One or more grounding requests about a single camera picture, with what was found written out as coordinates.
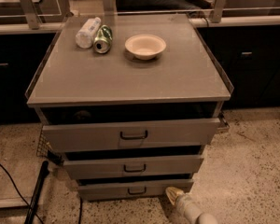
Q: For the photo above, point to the robot gripper body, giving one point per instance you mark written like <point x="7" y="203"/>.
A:
<point x="183" y="201"/>

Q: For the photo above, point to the grey bottom drawer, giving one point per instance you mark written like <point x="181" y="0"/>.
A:
<point x="114" y="191"/>

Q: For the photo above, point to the grey drawer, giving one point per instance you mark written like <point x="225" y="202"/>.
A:
<point x="125" y="135"/>
<point x="114" y="191"/>
<point x="146" y="166"/>

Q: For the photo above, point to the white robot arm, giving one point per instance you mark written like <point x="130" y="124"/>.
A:
<point x="187" y="208"/>

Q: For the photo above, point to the grey top drawer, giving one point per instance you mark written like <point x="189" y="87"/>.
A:
<point x="125" y="135"/>

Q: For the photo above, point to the grey middle drawer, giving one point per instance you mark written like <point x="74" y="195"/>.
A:
<point x="146" y="166"/>

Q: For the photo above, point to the grey metal drawer cabinet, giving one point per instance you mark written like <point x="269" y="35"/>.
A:
<point x="78" y="86"/>

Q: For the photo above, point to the black metal bar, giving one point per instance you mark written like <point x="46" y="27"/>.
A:
<point x="43" y="173"/>

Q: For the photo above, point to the white paper bowl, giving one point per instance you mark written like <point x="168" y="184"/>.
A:
<point x="145" y="47"/>

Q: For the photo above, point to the dark counter cabinets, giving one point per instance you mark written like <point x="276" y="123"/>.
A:
<point x="250" y="56"/>

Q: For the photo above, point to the green soda can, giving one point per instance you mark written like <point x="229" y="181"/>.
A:
<point x="103" y="40"/>

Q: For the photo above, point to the white plastic bottle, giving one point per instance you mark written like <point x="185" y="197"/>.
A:
<point x="85" y="36"/>

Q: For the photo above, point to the wire mesh basket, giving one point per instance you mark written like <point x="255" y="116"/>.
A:
<point x="44" y="150"/>

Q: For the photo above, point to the right metal railing post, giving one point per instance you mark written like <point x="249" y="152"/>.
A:
<point x="216" y="14"/>

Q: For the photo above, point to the left metal railing post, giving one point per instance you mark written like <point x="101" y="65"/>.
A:
<point x="31" y="16"/>

